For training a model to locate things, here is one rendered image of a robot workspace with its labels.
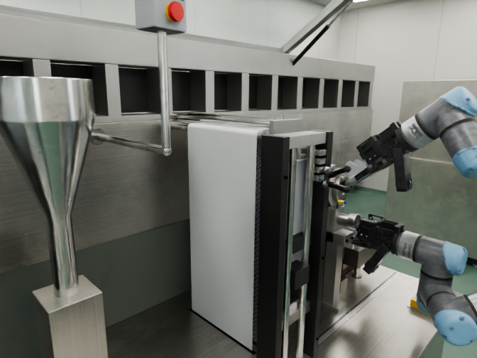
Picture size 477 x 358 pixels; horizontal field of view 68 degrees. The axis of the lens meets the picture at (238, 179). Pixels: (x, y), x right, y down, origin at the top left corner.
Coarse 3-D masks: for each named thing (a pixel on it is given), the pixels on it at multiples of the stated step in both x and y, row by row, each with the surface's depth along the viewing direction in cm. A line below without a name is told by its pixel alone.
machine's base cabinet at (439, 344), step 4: (440, 336) 112; (440, 340) 113; (436, 344) 109; (440, 344) 114; (432, 348) 107; (436, 348) 110; (440, 348) 115; (432, 352) 108; (436, 352) 111; (440, 352) 116; (428, 356) 105; (432, 356) 109; (436, 356) 112; (440, 356) 117
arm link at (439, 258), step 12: (420, 240) 92; (432, 240) 91; (420, 252) 91; (432, 252) 89; (444, 252) 87; (456, 252) 86; (432, 264) 89; (444, 264) 87; (456, 264) 85; (444, 276) 89
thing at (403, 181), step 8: (400, 152) 87; (408, 152) 90; (400, 160) 88; (408, 160) 90; (400, 168) 88; (408, 168) 89; (400, 176) 88; (408, 176) 89; (400, 184) 89; (408, 184) 88
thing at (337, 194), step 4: (340, 176) 101; (344, 176) 100; (336, 180) 99; (340, 180) 99; (344, 180) 101; (340, 184) 99; (344, 184) 102; (332, 188) 99; (332, 192) 100; (336, 192) 99; (340, 192) 100; (344, 192) 102; (336, 196) 99; (340, 196) 100; (344, 196) 102; (336, 200) 102
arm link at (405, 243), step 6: (402, 234) 96; (408, 234) 95; (414, 234) 95; (420, 234) 95; (402, 240) 94; (408, 240) 94; (414, 240) 93; (396, 246) 96; (402, 246) 94; (408, 246) 93; (396, 252) 97; (402, 252) 94; (408, 252) 94; (402, 258) 96; (408, 258) 94
